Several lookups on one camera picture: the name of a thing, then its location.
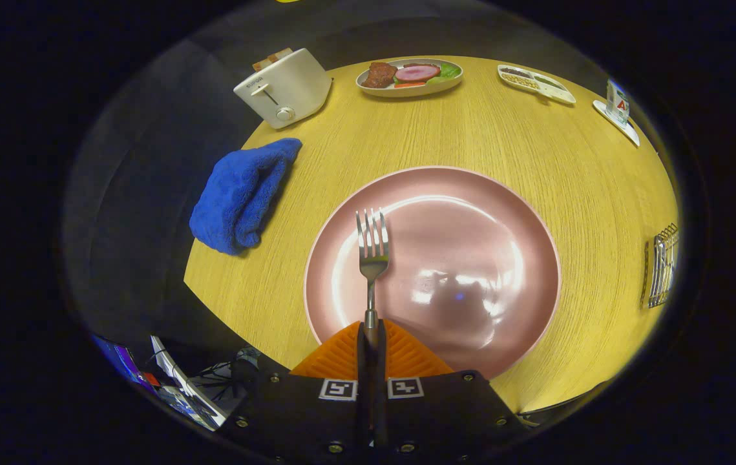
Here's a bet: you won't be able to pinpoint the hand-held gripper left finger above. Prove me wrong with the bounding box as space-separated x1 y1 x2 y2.
219 320 372 465

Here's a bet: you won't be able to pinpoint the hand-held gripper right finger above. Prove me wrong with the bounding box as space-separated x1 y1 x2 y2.
372 320 530 465

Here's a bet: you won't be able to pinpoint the metal fork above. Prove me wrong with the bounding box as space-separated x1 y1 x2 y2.
355 208 390 349

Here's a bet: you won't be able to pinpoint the pink plate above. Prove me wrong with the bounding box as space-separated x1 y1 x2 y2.
304 166 562 380

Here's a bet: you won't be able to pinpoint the white flat device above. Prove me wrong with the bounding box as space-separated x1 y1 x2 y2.
150 335 229 430

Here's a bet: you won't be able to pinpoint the blue towel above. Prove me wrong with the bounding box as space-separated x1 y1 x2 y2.
189 138 303 256

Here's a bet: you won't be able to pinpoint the glowing screen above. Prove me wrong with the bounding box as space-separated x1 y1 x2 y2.
91 334 149 388

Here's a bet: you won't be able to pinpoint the white toaster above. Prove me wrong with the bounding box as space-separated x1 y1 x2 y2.
233 48 333 130

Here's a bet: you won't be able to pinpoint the plate of meat and vegetables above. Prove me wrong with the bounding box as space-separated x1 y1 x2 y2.
355 58 464 98

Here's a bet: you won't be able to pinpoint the toast slices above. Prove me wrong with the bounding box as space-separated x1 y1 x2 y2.
252 48 294 72

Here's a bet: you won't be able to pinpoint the divided tray of beans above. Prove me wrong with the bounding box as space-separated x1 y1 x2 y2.
497 65 577 106

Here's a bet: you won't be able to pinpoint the white square coaster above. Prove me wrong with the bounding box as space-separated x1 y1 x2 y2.
593 99 641 147

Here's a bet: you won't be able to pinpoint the white drink bottle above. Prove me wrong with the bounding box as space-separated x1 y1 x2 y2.
605 79 631 127

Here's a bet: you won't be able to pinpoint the metal wire basket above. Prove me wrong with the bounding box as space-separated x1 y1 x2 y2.
639 223 680 309

